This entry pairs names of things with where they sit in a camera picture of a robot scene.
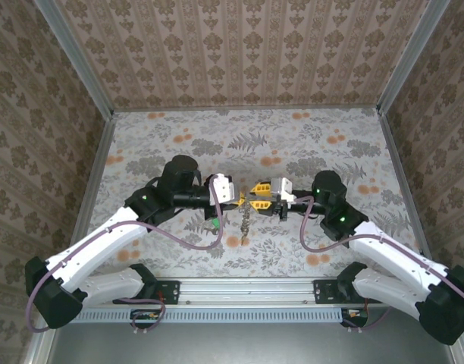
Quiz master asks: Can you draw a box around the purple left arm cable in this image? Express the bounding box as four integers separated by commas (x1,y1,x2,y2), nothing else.
24,174,224,334

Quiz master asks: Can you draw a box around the aluminium frame strut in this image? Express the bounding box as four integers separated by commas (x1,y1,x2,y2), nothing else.
446,333,464,364
25,325,61,364

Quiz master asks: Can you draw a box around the aluminium table side rail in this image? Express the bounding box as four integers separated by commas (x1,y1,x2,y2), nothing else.
378,112,434,261
64,113,118,255

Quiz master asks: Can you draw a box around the grey metal panel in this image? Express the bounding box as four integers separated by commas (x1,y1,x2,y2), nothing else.
49,321,457,364

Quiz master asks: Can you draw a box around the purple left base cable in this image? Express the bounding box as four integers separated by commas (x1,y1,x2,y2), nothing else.
130,297,168,330

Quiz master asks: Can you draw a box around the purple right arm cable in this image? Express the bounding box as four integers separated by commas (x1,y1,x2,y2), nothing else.
299,195,464,310

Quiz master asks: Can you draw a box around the grey slotted cable duct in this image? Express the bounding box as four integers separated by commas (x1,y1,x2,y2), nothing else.
80,306,342,325

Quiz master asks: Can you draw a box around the aluminium mounting rail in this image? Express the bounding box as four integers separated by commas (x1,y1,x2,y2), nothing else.
154,278,317,306

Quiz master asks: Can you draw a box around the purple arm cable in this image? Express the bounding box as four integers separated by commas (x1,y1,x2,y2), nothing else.
24,174,224,334
299,195,464,310

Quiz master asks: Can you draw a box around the aluminium corner post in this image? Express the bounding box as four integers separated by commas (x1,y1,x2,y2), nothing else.
33,0,115,119
376,0,453,115

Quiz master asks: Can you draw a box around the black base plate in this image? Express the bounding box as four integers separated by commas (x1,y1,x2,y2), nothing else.
312,279,384,305
113,279,181,305

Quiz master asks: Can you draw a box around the aluminium table rear rail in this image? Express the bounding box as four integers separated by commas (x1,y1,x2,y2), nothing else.
112,105,381,113

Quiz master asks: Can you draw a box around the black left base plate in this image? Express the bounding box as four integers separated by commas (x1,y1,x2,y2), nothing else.
113,279,181,305

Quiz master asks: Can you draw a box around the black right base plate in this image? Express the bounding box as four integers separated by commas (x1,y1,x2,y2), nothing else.
312,279,384,305

